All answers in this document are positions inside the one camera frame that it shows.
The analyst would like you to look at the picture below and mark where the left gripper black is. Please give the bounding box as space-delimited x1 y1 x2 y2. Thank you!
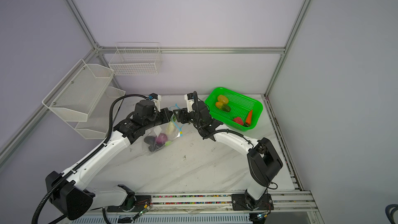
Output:
144 107 173 131

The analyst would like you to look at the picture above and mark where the clear zip bag blue zipper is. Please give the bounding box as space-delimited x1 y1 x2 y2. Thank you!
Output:
142 114 184 155

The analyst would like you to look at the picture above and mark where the purple onion toy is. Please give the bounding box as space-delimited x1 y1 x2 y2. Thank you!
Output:
155 133 169 146

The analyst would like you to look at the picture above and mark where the yellow lemon toy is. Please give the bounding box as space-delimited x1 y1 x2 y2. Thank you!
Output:
216 95 229 105

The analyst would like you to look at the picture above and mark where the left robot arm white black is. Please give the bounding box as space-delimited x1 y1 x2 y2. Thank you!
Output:
32 99 173 224

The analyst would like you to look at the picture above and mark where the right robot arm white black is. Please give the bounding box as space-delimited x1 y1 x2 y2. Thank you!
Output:
173 100 283 209

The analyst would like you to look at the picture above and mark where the white mesh lower shelf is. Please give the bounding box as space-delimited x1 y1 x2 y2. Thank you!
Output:
74 87 125 140

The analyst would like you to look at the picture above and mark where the white mesh shelf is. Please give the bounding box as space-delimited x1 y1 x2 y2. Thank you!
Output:
42 59 115 122
74 87 125 140

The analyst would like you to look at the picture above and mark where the green plastic basket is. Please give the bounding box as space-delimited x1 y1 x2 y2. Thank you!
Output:
205 87 263 132

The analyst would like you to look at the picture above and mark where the red pepper toy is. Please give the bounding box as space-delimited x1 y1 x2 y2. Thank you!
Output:
233 117 244 125

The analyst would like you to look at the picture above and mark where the orange carrot toy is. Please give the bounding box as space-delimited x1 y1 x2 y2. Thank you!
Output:
245 110 253 127

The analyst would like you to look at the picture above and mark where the white mesh upper shelf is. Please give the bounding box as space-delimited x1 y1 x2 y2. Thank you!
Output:
42 59 115 122

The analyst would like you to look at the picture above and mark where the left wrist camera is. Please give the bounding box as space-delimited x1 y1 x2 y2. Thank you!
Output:
148 93 162 112

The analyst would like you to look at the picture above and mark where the black corrugated cable hose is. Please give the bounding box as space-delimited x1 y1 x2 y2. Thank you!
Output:
30 94 150 224

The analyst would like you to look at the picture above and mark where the white wire wall basket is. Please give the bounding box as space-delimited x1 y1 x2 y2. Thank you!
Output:
109 42 163 76

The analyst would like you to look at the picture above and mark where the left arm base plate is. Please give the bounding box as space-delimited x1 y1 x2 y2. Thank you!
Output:
107 195 152 213

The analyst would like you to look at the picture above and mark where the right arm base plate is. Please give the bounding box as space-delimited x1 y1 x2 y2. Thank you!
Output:
231 193 274 211

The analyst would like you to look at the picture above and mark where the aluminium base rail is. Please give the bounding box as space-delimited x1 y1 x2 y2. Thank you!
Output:
105 190 319 214

